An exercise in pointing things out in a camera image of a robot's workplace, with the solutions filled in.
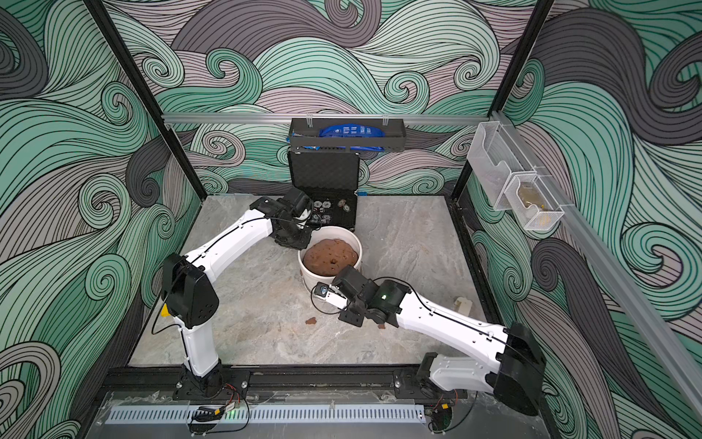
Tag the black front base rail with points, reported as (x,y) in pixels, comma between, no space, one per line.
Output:
(401,381)

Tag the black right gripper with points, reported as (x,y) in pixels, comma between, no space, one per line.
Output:
(351,312)

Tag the white slotted cable duct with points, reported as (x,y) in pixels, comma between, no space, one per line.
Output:
(275,414)

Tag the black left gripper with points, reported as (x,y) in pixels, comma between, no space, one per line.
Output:
(302,244)

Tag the black poker chip case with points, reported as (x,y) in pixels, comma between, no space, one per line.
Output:
(330,180)

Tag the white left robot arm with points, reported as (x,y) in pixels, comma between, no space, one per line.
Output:
(188,280)

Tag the black wall shelf tray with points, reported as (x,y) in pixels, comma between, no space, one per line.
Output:
(303,135)

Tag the aluminium wall rail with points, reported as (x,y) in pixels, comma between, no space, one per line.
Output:
(286,118)

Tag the blue object on shelf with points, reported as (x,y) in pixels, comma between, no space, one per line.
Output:
(351,131)

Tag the black corner frame post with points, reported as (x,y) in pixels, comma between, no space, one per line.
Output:
(109,31)

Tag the clear plastic wall bin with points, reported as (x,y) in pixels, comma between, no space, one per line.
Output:
(509,179)

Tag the brown mud filling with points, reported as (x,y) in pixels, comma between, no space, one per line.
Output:
(329,257)

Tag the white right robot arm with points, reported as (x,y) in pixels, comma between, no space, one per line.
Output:
(506,362)

